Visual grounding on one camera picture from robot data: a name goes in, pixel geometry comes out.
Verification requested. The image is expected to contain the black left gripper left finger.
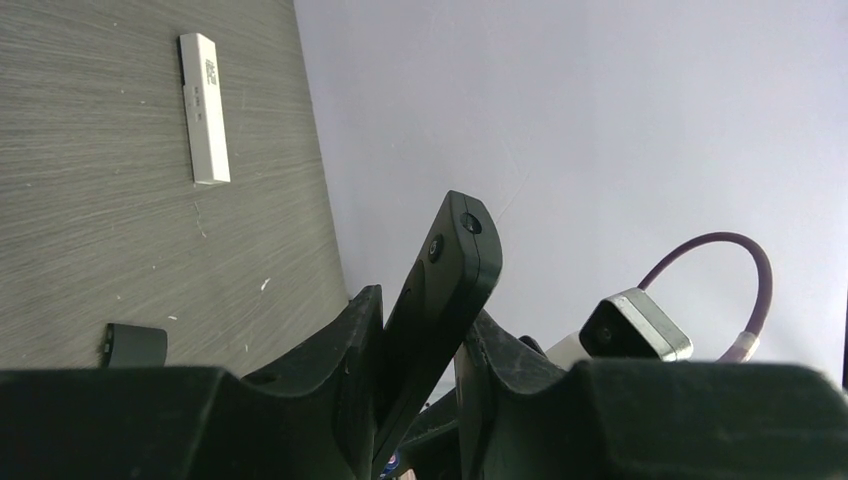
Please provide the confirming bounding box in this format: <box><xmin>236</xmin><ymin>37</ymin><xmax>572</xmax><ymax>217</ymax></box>
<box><xmin>1</xmin><ymin>285</ymin><xmax>382</xmax><ymax>479</ymax></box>

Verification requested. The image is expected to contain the black remote battery cover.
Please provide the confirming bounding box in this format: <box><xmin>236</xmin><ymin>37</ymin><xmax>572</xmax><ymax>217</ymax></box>
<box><xmin>100</xmin><ymin>323</ymin><xmax>168</xmax><ymax>368</ymax></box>

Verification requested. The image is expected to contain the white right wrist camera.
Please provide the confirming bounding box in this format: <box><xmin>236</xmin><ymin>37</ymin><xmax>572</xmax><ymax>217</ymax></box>
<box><xmin>545</xmin><ymin>288</ymin><xmax>693</xmax><ymax>370</ymax></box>

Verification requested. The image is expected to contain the small black block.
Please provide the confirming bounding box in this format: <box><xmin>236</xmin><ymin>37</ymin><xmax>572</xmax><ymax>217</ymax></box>
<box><xmin>371</xmin><ymin>190</ymin><xmax>503</xmax><ymax>478</ymax></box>

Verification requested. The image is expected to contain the white remote control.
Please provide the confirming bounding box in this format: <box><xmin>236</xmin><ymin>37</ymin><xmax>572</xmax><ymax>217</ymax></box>
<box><xmin>178</xmin><ymin>33</ymin><xmax>231</xmax><ymax>185</ymax></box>

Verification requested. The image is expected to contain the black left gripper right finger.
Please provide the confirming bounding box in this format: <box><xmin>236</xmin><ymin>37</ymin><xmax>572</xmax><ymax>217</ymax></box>
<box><xmin>455</xmin><ymin>314</ymin><xmax>847</xmax><ymax>479</ymax></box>

